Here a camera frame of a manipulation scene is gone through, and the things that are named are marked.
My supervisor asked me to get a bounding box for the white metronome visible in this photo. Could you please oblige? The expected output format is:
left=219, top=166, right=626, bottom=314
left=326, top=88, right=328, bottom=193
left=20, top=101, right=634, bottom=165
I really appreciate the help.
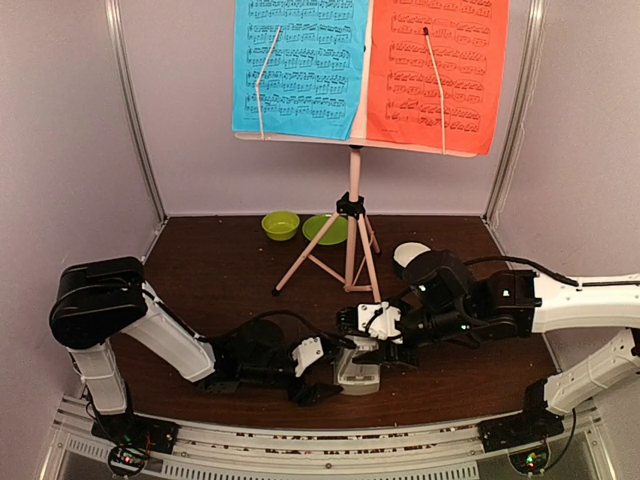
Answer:
left=333, top=336, right=381, bottom=396

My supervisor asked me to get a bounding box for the pink music stand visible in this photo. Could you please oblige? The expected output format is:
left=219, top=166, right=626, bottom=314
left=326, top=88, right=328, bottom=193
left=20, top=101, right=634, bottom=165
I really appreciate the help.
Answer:
left=232, top=0, right=494, bottom=306

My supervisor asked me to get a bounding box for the red paper sheet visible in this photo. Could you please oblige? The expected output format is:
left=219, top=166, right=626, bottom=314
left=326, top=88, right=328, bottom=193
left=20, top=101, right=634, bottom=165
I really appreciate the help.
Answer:
left=366, top=0, right=510, bottom=156

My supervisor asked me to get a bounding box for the blue paper sheet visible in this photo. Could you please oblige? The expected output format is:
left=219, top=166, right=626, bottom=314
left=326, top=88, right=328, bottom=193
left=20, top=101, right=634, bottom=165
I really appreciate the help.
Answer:
left=232, top=0, right=369, bottom=141

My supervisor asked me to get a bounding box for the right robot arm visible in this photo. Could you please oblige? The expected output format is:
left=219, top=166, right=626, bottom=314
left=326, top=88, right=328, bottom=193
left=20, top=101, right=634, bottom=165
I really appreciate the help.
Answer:
left=358, top=243, right=639, bottom=452

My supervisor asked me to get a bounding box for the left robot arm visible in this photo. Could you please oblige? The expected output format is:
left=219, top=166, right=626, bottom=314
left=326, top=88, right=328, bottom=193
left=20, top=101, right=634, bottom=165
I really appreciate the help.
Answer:
left=49, top=256, right=355, bottom=467

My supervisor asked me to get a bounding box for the dark bowl white inside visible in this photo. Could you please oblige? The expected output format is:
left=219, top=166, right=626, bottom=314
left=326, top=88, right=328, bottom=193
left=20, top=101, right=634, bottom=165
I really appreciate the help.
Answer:
left=392, top=242, right=431, bottom=278

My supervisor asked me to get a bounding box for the green plate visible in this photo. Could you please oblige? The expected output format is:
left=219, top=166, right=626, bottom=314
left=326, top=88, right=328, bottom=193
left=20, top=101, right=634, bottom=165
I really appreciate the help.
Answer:
left=301, top=213, right=349, bottom=247

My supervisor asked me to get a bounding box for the lime green bowl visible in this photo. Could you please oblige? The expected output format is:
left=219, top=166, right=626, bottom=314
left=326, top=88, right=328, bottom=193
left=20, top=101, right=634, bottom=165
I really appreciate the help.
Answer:
left=261, top=211, right=300, bottom=241

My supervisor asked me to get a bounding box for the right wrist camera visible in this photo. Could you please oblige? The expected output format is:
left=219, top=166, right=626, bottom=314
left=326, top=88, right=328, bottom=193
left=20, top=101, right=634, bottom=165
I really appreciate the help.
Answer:
left=336, top=301, right=403, bottom=344

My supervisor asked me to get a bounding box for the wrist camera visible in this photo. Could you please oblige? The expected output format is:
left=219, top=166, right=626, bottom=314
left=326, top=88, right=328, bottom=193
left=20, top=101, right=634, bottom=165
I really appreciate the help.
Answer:
left=290, top=336, right=355, bottom=378
left=336, top=301, right=403, bottom=344

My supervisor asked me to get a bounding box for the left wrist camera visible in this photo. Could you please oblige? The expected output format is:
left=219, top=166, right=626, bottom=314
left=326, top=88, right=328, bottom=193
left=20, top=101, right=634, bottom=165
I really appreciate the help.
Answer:
left=290, top=336, right=355, bottom=378

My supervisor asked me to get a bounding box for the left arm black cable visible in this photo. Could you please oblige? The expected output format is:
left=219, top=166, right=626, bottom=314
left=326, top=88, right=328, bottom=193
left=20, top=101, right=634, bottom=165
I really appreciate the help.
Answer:
left=139, top=279, right=356, bottom=349

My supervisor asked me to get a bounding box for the right aluminium post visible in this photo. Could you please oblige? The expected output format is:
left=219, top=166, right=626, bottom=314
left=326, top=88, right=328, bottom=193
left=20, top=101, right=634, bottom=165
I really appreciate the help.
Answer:
left=484, top=0, right=548, bottom=231

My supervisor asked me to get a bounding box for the aluminium post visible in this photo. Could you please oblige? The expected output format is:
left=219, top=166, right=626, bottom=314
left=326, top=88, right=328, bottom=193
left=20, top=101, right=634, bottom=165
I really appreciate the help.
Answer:
left=484, top=0, right=548, bottom=231
left=104, top=0, right=168, bottom=224

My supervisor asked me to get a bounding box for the left aluminium post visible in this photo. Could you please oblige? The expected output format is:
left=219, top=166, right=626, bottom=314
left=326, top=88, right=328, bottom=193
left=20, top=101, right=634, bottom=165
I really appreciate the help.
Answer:
left=104, top=0, right=168, bottom=224

